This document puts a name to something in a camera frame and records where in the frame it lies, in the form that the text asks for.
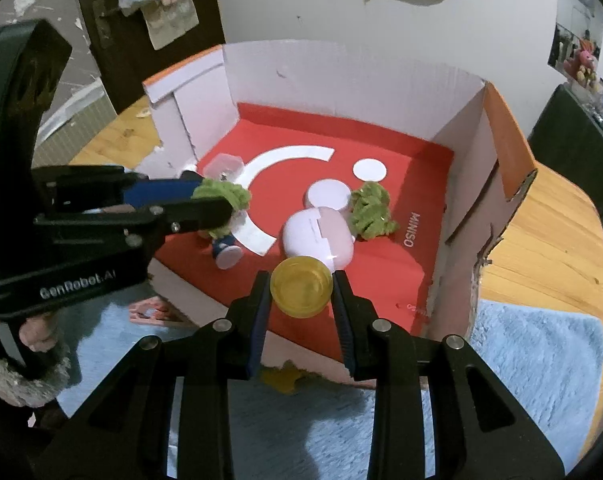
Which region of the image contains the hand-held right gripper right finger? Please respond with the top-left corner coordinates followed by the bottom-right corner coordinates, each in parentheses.
top-left (331, 270), bottom-right (567, 480)

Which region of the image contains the light blue fluffy mat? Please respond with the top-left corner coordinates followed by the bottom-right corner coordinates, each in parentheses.
top-left (56, 290), bottom-right (603, 480)

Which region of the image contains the green fluffy toy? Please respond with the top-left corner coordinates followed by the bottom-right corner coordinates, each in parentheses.
top-left (349, 181), bottom-right (401, 242)

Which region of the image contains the wall poster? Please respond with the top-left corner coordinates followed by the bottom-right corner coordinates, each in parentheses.
top-left (548, 20), bottom-right (603, 88)

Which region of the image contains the pink printed card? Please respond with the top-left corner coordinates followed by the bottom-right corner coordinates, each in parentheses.
top-left (129, 296), bottom-right (202, 331)

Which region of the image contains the dark brown door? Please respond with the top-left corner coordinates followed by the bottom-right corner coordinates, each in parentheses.
top-left (72, 0), bottom-right (227, 116)

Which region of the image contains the dark cloth-covered table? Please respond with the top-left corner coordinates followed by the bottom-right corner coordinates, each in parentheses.
top-left (526, 84), bottom-right (603, 221)

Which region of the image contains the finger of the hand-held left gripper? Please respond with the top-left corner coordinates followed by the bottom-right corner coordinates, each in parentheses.
top-left (34, 194), bottom-right (235, 251)
top-left (30, 164), bottom-right (207, 207)

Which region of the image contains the small yellow toy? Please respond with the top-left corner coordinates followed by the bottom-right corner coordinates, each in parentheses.
top-left (260, 364), bottom-right (303, 396)

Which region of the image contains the person's left hand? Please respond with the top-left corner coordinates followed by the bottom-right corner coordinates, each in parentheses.
top-left (19, 315), bottom-right (58, 354)

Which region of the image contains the metal door handle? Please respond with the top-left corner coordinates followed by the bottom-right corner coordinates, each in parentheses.
top-left (92, 0), bottom-right (125, 36)

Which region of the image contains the person's left forearm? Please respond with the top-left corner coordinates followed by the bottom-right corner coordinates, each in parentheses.
top-left (0, 335), bottom-right (75, 408)

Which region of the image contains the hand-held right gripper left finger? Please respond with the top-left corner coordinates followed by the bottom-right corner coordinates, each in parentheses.
top-left (42, 270), bottom-right (273, 480)

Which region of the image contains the beige paper bag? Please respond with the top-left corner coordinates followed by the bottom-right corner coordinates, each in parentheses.
top-left (142, 0), bottom-right (201, 51)

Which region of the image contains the pink jar with white lid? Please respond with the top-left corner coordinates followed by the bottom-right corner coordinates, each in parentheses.
top-left (282, 179), bottom-right (356, 272)

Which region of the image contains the cardboard box with red inside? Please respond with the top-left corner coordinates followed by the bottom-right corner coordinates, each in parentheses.
top-left (142, 40), bottom-right (539, 391)

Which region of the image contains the yellow plastic capsule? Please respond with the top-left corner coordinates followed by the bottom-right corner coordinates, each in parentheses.
top-left (270, 256), bottom-right (333, 318)

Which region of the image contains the clear plastic capsule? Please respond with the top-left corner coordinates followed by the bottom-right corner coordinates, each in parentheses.
top-left (203, 152), bottom-right (245, 183)

